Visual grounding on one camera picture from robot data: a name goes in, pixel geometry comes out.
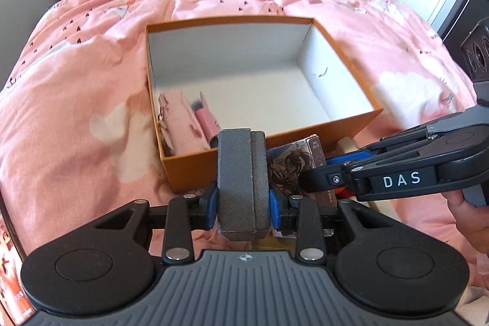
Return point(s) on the orange cardboard box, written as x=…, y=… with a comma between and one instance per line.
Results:
x=244, y=81

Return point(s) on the wooden block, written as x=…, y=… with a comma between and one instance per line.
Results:
x=348, y=145

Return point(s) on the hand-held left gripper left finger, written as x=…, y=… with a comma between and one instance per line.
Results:
x=211, y=205

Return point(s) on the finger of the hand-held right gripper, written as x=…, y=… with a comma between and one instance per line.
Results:
x=349, y=157
x=328, y=179

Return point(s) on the red printed book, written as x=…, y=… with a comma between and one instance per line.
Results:
x=11, y=265

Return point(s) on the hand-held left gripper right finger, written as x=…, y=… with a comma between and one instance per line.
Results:
x=273, y=209

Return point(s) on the pink printed blanket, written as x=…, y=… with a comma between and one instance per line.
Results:
x=95, y=81

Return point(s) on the person's right hand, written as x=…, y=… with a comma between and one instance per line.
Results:
x=472, y=223

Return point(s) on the pink fabric pouch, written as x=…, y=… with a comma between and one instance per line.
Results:
x=179, y=123

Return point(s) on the pink cylindrical bottle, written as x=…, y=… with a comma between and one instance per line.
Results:
x=208, y=123

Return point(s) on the grey textured case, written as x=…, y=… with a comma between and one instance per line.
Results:
x=238, y=181

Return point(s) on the printed card box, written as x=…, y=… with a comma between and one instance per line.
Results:
x=292, y=165

